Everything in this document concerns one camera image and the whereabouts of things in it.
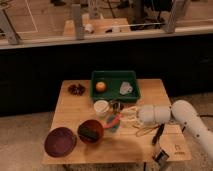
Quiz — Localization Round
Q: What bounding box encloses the metal table clamp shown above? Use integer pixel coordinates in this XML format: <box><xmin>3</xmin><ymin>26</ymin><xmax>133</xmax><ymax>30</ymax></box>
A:
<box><xmin>153</xmin><ymin>149</ymin><xmax>169</xmax><ymax>167</ymax></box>

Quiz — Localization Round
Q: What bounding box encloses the black rectangular block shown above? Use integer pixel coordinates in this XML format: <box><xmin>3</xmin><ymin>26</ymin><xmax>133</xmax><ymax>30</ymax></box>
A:
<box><xmin>78</xmin><ymin>127</ymin><xmax>99</xmax><ymax>141</ymax></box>

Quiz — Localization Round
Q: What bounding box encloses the dark grape bunch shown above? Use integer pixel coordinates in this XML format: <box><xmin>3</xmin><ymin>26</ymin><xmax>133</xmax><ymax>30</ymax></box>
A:
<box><xmin>68</xmin><ymin>84</ymin><xmax>86</xmax><ymax>96</ymax></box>

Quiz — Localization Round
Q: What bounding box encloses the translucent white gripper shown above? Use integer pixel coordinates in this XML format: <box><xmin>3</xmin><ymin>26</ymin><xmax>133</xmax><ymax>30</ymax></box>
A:
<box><xmin>113</xmin><ymin>107</ymin><xmax>138</xmax><ymax>128</ymax></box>

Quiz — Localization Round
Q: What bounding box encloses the red bowl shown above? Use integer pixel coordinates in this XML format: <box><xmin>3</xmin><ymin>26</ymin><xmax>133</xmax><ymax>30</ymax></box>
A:
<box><xmin>77</xmin><ymin>119</ymin><xmax>104</xmax><ymax>144</ymax></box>

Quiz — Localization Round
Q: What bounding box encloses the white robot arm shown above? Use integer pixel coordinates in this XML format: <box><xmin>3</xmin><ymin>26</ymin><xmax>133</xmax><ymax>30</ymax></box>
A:
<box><xmin>115</xmin><ymin>100</ymin><xmax>213</xmax><ymax>160</ymax></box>

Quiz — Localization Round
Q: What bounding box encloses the wooden background table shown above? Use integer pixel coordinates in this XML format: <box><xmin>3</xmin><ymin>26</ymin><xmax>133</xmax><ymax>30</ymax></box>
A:
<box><xmin>63</xmin><ymin>18</ymin><xmax>131</xmax><ymax>36</ymax></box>

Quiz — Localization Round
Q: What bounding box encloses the black marker pen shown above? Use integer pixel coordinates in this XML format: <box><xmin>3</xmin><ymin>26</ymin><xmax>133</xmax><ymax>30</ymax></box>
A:
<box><xmin>152</xmin><ymin>124</ymin><xmax>165</xmax><ymax>145</ymax></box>

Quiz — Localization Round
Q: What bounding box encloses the green plastic tray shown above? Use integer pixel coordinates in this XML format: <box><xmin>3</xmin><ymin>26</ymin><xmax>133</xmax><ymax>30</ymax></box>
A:
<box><xmin>90</xmin><ymin>70</ymin><xmax>141</xmax><ymax>103</ymax></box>

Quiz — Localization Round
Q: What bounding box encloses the red orange pepper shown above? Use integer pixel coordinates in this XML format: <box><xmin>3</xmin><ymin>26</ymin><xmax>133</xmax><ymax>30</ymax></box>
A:
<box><xmin>103</xmin><ymin>118</ymin><xmax>120</xmax><ymax>129</ymax></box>

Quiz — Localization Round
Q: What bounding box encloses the small metal cup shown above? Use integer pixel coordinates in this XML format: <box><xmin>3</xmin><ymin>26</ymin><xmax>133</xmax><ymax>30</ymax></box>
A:
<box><xmin>112</xmin><ymin>101</ymin><xmax>124</xmax><ymax>113</ymax></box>

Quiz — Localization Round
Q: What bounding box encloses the purple plate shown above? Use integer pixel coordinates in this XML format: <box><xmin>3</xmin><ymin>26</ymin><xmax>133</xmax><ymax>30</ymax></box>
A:
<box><xmin>44</xmin><ymin>127</ymin><xmax>77</xmax><ymax>158</ymax></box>

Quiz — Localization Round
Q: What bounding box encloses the orange fruit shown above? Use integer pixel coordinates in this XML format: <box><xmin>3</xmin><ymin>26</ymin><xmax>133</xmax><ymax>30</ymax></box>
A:
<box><xmin>95</xmin><ymin>81</ymin><xmax>106</xmax><ymax>92</ymax></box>

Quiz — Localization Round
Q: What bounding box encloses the blue plastic cup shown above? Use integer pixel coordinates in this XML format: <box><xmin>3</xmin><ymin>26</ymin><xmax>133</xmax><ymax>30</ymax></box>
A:
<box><xmin>106</xmin><ymin>115</ymin><xmax>118</xmax><ymax>133</ymax></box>

